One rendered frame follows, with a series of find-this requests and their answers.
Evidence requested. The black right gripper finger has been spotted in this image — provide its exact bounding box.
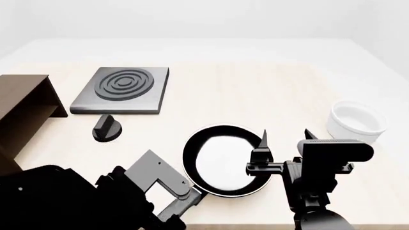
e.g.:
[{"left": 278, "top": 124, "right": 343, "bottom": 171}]
[
  {"left": 251, "top": 128, "right": 275, "bottom": 165},
  {"left": 304, "top": 128, "right": 320, "bottom": 141}
]

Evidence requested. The black frying pan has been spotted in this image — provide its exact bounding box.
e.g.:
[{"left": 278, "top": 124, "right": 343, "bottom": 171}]
[{"left": 156, "top": 123, "right": 275, "bottom": 219}]

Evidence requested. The brown open cabinet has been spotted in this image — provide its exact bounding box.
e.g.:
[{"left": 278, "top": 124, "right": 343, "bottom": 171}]
[{"left": 0, "top": 73, "right": 69, "bottom": 175}]

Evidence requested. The white round bowl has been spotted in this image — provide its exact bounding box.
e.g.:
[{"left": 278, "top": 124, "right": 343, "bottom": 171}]
[{"left": 326, "top": 100, "right": 388, "bottom": 144}]

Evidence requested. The black stove knob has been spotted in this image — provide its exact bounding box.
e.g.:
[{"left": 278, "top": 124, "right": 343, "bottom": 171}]
[{"left": 91, "top": 113, "right": 123, "bottom": 144}]

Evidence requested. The dark grey stove plate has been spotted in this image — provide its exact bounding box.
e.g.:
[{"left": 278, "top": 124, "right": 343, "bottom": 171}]
[{"left": 69, "top": 66, "right": 171, "bottom": 115}]

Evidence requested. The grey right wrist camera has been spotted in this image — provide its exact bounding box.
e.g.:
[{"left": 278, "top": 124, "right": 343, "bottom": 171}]
[{"left": 296, "top": 138, "right": 375, "bottom": 193}]

